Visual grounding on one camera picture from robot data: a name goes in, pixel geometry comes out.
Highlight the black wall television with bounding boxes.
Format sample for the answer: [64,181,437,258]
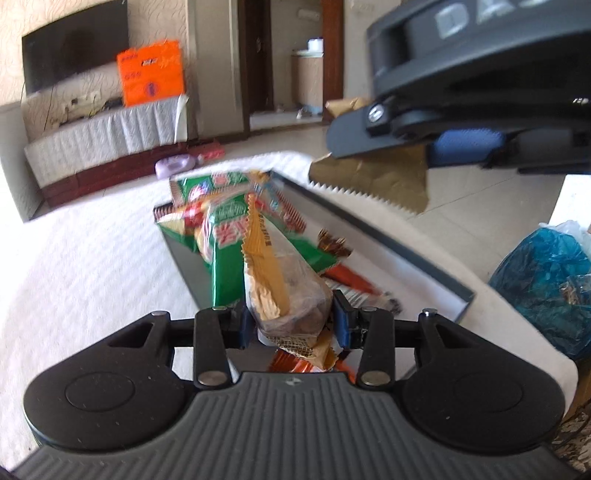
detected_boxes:
[21,0,130,94]

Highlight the grey shallow box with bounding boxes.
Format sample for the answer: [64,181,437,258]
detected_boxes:
[153,170,476,325]

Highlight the orange cardboard box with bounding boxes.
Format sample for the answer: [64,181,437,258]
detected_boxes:
[116,40,186,108]

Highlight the white wall socket strip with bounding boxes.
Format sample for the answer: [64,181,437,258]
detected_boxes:
[64,89,101,108]

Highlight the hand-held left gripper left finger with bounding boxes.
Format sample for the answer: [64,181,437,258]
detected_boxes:
[95,300,254,390]

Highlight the orange snack packet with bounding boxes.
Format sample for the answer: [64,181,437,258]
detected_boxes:
[322,262,385,297]

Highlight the wooden kitchen cabinet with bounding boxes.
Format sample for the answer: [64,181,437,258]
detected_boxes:
[290,50,324,112]

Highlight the red slipper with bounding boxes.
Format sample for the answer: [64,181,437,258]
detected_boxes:
[189,142,225,160]

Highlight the cabinet with white cloth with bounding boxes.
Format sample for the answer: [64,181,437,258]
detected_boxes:
[23,94,190,188]

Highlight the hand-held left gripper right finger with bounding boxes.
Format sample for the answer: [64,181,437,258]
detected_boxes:
[333,292,491,390]

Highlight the large green chip bag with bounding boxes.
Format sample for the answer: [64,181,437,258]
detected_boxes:
[154,193,352,308]

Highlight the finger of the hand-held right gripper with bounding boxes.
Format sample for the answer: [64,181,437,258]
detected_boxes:
[480,124,591,175]
[325,99,505,168]

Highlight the blue plastic bag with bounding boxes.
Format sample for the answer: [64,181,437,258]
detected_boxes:
[488,221,591,361]

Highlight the clear gold-topped snack bag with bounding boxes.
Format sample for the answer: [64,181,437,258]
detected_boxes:
[308,96,431,214]

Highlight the yellow striped pastry bag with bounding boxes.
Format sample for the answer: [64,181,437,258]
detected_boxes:
[240,194,350,373]

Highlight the purple detergent bottle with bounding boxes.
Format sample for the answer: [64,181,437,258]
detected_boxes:
[154,154,204,181]

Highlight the small green chip bag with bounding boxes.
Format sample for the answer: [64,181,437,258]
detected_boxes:
[169,169,260,206]

